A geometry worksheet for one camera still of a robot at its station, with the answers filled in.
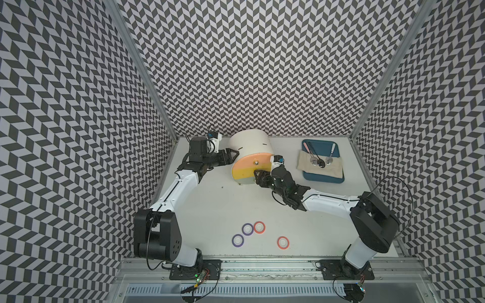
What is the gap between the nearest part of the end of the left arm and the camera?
2.37 ft

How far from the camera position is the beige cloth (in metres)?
1.04

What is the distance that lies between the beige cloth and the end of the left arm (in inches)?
17.8
